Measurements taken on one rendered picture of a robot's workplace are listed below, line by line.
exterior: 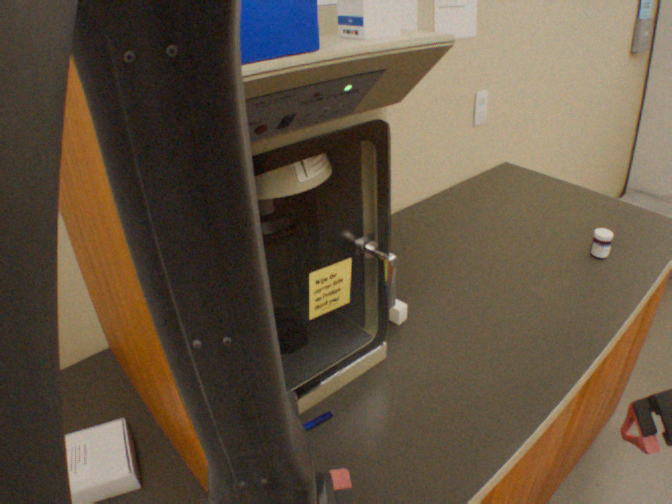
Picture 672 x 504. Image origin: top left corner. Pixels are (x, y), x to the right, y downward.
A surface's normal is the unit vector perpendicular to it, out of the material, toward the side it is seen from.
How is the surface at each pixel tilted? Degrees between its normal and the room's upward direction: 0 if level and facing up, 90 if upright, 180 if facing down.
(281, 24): 90
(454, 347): 0
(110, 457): 0
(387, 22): 90
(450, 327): 0
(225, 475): 94
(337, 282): 90
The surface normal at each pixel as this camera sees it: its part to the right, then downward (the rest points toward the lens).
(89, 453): -0.05, -0.86
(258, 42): 0.65, 0.36
